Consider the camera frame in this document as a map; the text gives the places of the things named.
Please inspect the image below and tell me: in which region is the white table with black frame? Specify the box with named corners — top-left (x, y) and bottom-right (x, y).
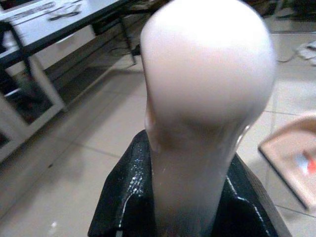
top-left (0, 0), bottom-right (139, 104)

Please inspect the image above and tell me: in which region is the white cabinet frame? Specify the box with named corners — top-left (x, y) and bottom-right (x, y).
top-left (0, 24), bottom-right (68, 162)

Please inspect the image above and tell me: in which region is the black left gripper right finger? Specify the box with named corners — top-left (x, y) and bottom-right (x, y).
top-left (211, 152), bottom-right (292, 237)

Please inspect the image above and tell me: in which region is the white cable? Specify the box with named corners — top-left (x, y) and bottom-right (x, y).
top-left (276, 40), bottom-right (316, 63)

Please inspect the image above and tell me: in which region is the black tool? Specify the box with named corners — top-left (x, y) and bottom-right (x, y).
top-left (47, 4), bottom-right (82, 21)

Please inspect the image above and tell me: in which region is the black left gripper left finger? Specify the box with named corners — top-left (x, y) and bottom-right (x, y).
top-left (88, 129), bottom-right (158, 237)

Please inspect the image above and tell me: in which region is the pink plastic dustpan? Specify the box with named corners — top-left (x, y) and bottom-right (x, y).
top-left (257, 111), bottom-right (316, 211)

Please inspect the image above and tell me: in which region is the orange scrap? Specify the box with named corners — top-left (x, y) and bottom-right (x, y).
top-left (299, 149), bottom-right (316, 179)

